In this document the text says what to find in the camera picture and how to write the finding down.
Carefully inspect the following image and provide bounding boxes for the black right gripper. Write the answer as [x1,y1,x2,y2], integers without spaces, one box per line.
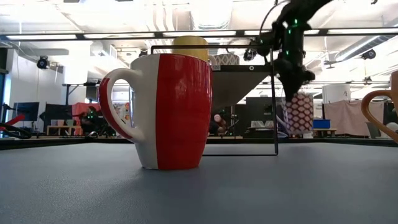
[275,58,316,103]

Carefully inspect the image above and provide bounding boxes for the white mug maroon scale pattern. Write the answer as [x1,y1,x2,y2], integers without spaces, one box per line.
[282,92,315,136]

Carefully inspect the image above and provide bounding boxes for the white mug grey diamond pattern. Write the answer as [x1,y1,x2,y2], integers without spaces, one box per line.
[214,53,241,66]

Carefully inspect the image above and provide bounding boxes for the orange faceted mug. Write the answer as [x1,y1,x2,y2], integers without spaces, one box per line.
[360,70,398,144]

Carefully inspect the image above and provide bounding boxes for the red and white mug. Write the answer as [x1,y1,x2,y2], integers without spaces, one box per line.
[98,53,214,170]

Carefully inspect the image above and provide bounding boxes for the yellow mug white handle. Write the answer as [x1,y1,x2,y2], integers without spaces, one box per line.
[172,35,218,65]

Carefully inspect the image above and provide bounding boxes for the black cabinet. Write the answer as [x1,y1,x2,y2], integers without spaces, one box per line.
[245,96,285,138]

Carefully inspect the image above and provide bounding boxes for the blue plastic bin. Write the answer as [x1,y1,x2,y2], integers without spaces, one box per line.
[312,119,331,129]

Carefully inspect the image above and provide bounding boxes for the wooden bench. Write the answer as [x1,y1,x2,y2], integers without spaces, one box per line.
[313,128,338,138]

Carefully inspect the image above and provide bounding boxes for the beige hanging cloth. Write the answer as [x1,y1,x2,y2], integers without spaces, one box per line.
[323,100,386,137]

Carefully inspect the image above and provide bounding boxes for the person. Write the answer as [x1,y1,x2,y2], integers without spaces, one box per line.
[208,113,231,137]

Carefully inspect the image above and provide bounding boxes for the grey chair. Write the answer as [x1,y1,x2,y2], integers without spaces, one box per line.
[366,121,382,139]

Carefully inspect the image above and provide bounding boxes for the blue-grey table mat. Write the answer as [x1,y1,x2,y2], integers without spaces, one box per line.
[0,142,398,224]

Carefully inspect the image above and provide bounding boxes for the floral print cloth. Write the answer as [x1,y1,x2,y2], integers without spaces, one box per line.
[112,101,134,129]

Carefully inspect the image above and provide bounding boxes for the long ceiling light fixture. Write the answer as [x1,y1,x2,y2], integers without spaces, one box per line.
[0,27,398,41]

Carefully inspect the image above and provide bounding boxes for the salmon red cloth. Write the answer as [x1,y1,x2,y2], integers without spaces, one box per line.
[72,102,102,125]

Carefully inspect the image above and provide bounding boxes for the black divider panel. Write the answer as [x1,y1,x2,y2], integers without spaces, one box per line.
[44,103,74,127]

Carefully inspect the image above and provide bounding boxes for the small wooden table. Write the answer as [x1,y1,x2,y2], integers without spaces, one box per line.
[46,125,77,137]

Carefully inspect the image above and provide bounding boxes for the dark computer monitor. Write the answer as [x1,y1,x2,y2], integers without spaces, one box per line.
[12,101,40,122]

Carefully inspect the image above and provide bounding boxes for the red bar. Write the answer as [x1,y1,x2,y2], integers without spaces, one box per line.
[0,114,25,131]

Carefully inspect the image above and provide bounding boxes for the wooden shelf black wire frame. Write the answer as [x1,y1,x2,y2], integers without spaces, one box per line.
[150,45,279,156]

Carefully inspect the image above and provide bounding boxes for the black aluminium table frame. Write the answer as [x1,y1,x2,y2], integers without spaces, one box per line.
[0,138,398,151]

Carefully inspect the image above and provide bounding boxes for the black hose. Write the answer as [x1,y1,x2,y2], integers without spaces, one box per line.
[0,123,33,140]

